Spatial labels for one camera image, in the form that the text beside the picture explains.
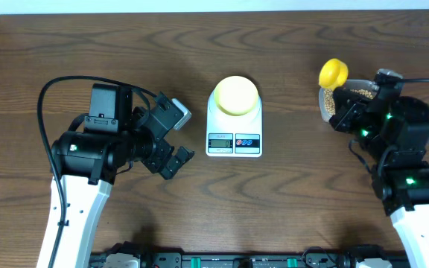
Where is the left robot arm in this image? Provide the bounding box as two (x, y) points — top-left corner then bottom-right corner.
(37, 88), (194, 267)

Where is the white digital kitchen scale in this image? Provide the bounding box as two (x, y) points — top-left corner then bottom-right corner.
(206, 92), (263, 158)

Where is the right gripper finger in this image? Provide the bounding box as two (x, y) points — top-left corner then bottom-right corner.
(370, 81), (403, 112)
(333, 88), (371, 112)

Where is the left black cable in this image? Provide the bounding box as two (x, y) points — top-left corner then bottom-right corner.
(36, 75), (159, 268)

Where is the pale yellow bowl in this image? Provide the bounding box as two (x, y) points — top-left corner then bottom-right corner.
(214, 76), (259, 116)

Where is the yellow measuring scoop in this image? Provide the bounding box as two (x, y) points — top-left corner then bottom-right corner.
(318, 58), (349, 91)

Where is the pile of soybeans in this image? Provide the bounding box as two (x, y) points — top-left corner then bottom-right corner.
(321, 89), (374, 115)

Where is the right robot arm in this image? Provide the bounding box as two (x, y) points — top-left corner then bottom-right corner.
(329, 84), (429, 267)

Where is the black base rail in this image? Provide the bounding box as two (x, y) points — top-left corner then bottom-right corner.
(88, 242), (410, 268)

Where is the clear plastic container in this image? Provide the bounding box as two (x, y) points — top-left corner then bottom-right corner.
(319, 80), (379, 123)

